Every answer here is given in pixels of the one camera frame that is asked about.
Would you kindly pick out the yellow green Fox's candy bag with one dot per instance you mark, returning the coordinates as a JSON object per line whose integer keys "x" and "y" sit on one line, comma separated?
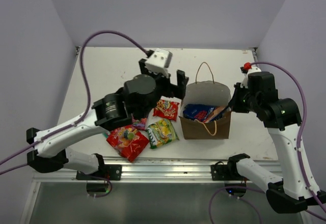
{"x": 161, "y": 133}

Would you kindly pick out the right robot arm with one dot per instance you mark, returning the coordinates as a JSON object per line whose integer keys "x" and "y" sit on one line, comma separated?
{"x": 296, "y": 189}

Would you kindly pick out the brown paper bag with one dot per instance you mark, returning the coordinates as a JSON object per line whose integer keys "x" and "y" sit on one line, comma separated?
{"x": 208, "y": 92}

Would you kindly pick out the teal red candy bag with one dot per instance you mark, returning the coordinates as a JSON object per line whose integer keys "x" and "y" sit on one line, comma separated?
{"x": 106, "y": 134}

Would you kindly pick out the red fruit candy bag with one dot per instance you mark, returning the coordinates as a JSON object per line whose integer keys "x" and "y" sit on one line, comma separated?
{"x": 128, "y": 142}

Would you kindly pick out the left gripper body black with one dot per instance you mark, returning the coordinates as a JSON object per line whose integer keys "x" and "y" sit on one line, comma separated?
{"x": 165, "y": 88}

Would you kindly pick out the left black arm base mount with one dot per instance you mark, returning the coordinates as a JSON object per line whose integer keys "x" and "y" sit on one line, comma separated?
{"x": 111, "y": 172}

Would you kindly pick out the blue spicy chilli chips bag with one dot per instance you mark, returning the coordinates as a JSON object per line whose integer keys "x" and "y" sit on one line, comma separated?
{"x": 211, "y": 113}

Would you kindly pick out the red snack sticks bag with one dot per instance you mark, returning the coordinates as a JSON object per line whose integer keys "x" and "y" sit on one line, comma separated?
{"x": 166, "y": 109}

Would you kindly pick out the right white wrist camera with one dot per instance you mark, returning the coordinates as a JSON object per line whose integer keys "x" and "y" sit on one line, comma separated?
{"x": 248, "y": 69}

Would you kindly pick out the aluminium rail frame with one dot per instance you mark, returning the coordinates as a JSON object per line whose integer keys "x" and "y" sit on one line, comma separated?
{"x": 107, "y": 68}

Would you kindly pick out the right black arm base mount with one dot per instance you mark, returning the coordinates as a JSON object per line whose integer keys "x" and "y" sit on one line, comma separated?
{"x": 221, "y": 172}

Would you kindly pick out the purple Fox's berries candy bag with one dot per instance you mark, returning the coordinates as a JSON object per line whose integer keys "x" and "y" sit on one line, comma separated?
{"x": 139, "y": 124}

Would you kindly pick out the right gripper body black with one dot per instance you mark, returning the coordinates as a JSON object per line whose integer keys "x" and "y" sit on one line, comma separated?
{"x": 243, "y": 101}

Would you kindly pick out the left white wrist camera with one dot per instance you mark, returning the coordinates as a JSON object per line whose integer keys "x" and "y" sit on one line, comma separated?
{"x": 159, "y": 62}

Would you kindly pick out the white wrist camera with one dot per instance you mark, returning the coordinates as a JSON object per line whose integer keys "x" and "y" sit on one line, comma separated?
{"x": 159, "y": 62}
{"x": 248, "y": 69}

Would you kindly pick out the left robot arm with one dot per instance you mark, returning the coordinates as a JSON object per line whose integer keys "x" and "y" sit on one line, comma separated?
{"x": 138, "y": 96}

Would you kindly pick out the blue Kettle chips bag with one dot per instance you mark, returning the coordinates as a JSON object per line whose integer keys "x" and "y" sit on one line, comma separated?
{"x": 191, "y": 111}

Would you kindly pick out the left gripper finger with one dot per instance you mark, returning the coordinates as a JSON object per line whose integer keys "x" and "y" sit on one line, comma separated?
{"x": 182, "y": 81}
{"x": 144, "y": 70}

